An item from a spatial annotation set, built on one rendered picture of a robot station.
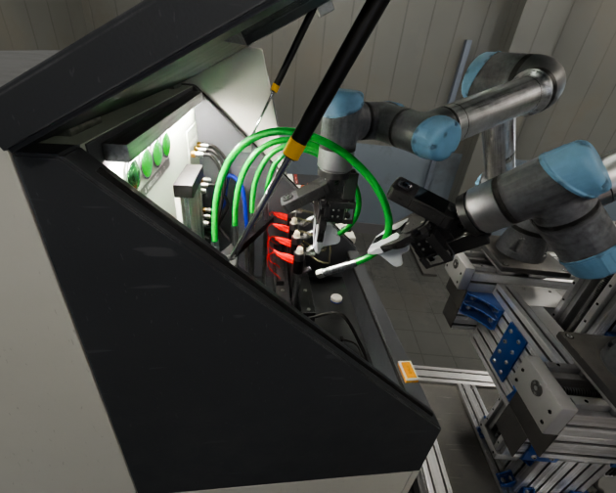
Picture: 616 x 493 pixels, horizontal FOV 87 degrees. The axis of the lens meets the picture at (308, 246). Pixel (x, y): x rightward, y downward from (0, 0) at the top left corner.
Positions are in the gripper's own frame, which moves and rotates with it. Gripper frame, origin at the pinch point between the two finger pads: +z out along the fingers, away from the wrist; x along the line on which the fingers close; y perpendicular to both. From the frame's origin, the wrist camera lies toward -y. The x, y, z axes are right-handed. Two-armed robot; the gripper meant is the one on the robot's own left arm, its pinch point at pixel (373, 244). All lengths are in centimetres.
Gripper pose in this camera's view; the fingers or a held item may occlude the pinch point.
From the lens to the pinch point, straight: 66.4
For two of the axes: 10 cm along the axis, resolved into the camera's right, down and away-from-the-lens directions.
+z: -5.9, 3.2, 7.4
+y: 6.4, 7.4, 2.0
